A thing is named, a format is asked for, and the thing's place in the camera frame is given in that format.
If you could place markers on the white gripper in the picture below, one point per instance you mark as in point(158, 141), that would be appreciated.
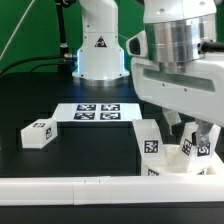
point(198, 93)

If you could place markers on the white round stool seat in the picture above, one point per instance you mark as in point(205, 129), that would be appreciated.
point(176, 165)

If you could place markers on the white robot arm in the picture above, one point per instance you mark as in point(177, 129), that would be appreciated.
point(175, 61)

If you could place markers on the white marker sheet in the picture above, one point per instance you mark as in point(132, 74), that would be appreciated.
point(97, 112)

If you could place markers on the white L-shaped fence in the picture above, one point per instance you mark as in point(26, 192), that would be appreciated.
point(115, 190)

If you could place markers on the black vertical pole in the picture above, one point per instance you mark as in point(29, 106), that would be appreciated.
point(64, 66)

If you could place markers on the thin grey rod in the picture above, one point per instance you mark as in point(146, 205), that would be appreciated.
point(16, 29)

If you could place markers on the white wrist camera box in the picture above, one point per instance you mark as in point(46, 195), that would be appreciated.
point(137, 45)

